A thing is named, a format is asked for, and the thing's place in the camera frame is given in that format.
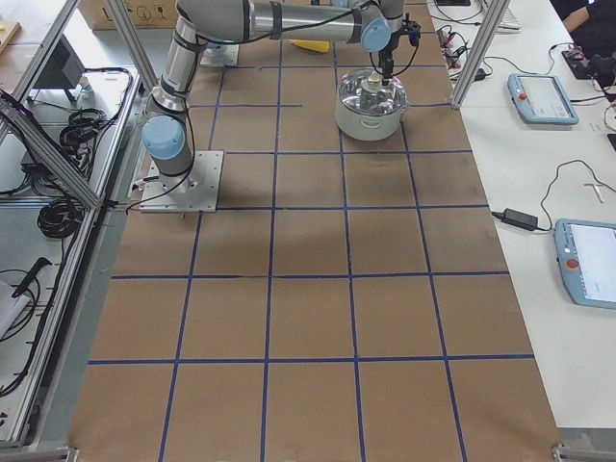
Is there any yellow corn cob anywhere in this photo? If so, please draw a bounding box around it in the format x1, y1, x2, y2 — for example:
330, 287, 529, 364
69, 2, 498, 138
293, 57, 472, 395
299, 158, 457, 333
292, 39, 330, 53

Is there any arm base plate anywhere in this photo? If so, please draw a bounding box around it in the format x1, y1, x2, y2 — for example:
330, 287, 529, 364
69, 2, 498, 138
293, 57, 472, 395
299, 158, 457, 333
200, 44, 240, 67
138, 151, 224, 213

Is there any glass pot lid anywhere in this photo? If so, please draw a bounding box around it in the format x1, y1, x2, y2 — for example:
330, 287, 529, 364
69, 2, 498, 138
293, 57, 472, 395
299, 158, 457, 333
338, 68, 407, 116

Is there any pale green cooking pot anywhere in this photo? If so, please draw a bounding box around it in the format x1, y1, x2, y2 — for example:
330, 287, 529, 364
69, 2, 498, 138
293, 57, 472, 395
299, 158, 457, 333
335, 96, 406, 141

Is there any brown paper table mat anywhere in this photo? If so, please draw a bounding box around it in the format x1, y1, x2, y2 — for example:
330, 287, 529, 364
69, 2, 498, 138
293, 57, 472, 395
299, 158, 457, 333
68, 1, 558, 461

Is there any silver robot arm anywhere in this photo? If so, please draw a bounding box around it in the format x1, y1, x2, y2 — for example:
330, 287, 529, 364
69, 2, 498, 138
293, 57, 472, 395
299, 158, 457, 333
141, 1, 421, 199

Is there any far blue teach pendant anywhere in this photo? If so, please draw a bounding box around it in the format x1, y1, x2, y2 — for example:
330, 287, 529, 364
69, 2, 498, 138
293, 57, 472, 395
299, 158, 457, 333
507, 74, 579, 126

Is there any black power adapter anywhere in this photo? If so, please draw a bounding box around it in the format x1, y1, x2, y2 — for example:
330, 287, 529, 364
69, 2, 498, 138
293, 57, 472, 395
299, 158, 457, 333
501, 208, 538, 231

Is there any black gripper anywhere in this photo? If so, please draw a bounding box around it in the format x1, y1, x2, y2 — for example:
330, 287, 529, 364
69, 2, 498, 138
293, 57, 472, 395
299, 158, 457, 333
378, 13, 420, 82

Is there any near blue teach pendant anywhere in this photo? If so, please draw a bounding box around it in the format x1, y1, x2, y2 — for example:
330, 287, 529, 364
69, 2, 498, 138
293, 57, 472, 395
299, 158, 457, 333
554, 219, 616, 310

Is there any blue teach pendant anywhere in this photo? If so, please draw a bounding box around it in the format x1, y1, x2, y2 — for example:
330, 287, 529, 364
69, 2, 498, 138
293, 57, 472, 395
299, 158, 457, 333
507, 74, 579, 126
554, 219, 616, 310

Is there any aluminium frame post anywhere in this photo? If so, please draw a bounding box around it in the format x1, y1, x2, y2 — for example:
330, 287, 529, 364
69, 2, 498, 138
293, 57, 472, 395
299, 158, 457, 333
450, 0, 509, 109

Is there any aluminium frame rail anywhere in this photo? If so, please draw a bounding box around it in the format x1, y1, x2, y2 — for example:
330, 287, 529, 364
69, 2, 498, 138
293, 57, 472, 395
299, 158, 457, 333
1, 90, 103, 208

